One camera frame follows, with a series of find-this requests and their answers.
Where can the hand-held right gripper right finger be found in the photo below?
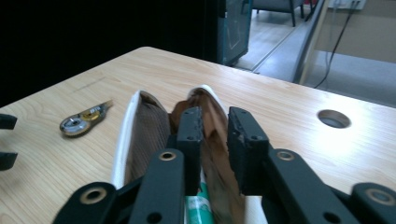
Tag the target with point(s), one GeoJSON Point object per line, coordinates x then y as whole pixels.
{"type": "Point", "coordinates": [247, 149]}

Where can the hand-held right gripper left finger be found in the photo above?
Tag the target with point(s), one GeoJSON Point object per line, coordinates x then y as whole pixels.
{"type": "Point", "coordinates": [191, 137]}

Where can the white pencil case brown lining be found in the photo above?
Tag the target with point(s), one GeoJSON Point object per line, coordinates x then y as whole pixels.
{"type": "Point", "coordinates": [146, 133]}

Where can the correction tape dispenser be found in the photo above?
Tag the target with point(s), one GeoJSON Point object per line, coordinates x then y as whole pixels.
{"type": "Point", "coordinates": [74, 126]}

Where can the green and white tube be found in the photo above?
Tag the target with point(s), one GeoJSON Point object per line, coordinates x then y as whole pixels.
{"type": "Point", "coordinates": [199, 208]}

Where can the teal cabinet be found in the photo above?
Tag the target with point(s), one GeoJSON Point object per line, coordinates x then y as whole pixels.
{"type": "Point", "coordinates": [235, 31]}

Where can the grey chair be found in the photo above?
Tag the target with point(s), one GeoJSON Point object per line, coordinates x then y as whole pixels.
{"type": "Point", "coordinates": [280, 4]}

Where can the beige partition panel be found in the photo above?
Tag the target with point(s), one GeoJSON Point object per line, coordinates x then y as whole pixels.
{"type": "Point", "coordinates": [370, 34]}

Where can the white power strip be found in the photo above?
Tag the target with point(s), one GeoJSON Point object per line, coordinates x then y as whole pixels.
{"type": "Point", "coordinates": [347, 3]}

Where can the grey metal rail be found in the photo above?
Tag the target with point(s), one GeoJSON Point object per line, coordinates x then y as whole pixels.
{"type": "Point", "coordinates": [306, 46]}

